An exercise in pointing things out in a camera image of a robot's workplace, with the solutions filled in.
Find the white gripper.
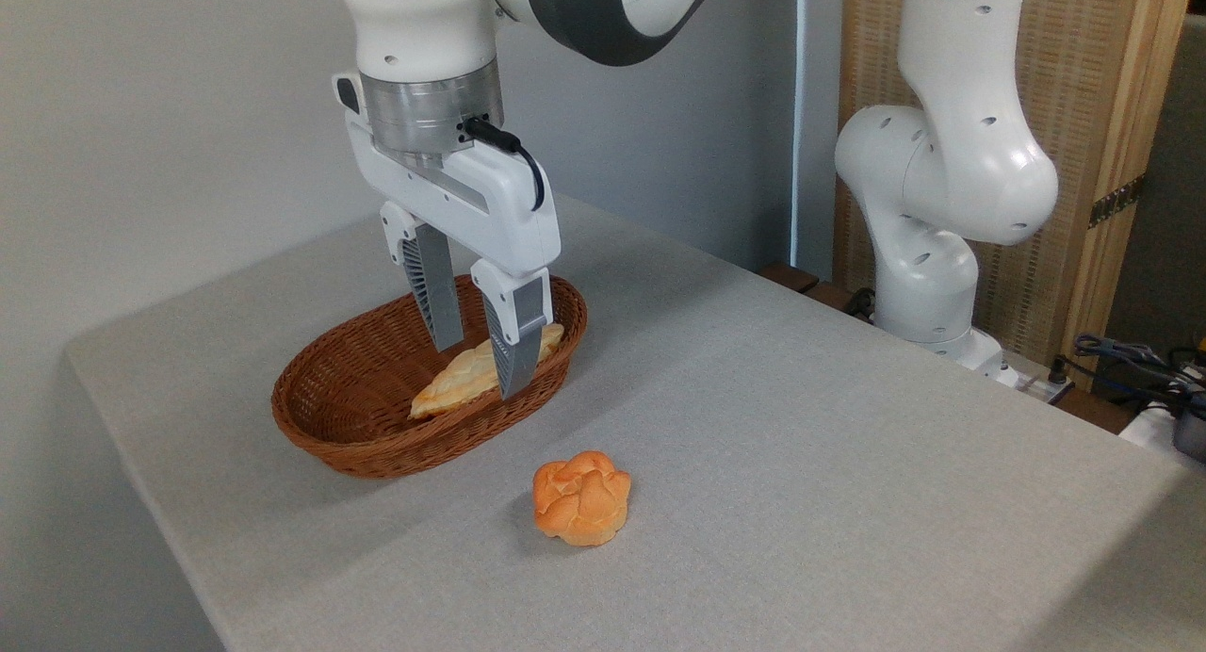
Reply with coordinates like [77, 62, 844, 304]
[333, 71, 562, 400]

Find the round orange bread bun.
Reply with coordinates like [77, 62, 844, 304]
[532, 451, 632, 547]

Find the long braided bread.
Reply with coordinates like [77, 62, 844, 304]
[409, 323, 565, 420]

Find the brown wicker basket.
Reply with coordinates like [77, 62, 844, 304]
[271, 275, 588, 480]

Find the metal screen hinge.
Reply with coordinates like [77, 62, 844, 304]
[1088, 173, 1147, 229]

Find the wooden woven folding screen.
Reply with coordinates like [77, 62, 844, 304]
[834, 0, 1196, 389]

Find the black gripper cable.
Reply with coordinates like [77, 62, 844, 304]
[462, 117, 546, 212]

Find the blue black cable bundle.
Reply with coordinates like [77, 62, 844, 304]
[1060, 334, 1206, 417]

